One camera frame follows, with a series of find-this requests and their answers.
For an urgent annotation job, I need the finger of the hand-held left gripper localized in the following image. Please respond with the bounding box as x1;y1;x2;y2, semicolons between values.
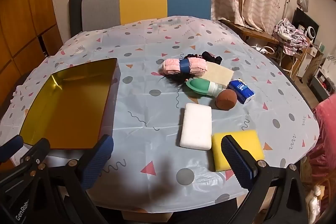
0;135;24;162
0;138;51;195

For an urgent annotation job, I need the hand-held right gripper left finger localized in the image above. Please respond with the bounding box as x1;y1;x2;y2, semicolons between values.
49;134;114;224

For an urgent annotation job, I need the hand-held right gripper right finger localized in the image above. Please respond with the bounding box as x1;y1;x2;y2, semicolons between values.
221;135;308;224

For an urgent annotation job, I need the yellow sponge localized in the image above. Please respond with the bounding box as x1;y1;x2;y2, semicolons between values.
211;130;265;172

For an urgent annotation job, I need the white soap bar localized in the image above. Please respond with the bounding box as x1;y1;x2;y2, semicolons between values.
179;103;213;151

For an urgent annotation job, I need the gold metal box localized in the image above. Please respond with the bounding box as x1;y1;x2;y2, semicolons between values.
20;57;121;149

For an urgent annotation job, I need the brown round puff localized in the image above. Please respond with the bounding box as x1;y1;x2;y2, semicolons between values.
215;89;238;111

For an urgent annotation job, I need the blue tissue pack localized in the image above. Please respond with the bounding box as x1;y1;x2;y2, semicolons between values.
228;79;255;104

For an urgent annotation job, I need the beige cloth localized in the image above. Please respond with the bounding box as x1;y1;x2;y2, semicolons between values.
205;61;235;88

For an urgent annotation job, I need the black beaded hairpiece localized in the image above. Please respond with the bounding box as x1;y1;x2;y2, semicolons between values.
157;73;191;90

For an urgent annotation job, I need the pink towel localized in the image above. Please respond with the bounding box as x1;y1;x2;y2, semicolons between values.
161;57;209;76

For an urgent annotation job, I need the patterned tablecloth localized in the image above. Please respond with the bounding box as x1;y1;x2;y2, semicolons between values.
0;15;320;214

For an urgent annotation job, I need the white figurine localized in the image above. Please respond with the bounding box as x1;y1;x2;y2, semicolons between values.
307;185;322;223

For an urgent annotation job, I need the pink quilt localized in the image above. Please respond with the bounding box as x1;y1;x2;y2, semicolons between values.
307;94;336;180

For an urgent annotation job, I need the black scrunchie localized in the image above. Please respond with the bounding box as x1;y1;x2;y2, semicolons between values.
202;51;223;65

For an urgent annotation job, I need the cluttered storage shelf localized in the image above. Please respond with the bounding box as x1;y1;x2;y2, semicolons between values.
310;51;336;102

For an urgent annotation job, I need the wooden side table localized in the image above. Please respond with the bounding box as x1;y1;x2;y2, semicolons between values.
218;19;280;56

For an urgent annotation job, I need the wooden wardrobe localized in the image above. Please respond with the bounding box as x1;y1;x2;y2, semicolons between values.
0;0;63;119

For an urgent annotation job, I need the pile of clothes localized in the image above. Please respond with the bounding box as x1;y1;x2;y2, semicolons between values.
273;18;310;56

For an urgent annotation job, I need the white round fan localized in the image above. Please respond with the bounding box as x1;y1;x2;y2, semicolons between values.
306;26;319;39

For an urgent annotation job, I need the black monitor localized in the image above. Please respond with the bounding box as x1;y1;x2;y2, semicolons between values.
292;7;319;43

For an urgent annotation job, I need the grey yellow blue chair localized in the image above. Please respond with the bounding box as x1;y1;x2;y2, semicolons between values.
81;0;212;31

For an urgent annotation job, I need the black padded post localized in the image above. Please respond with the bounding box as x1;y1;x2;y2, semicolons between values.
69;0;86;38

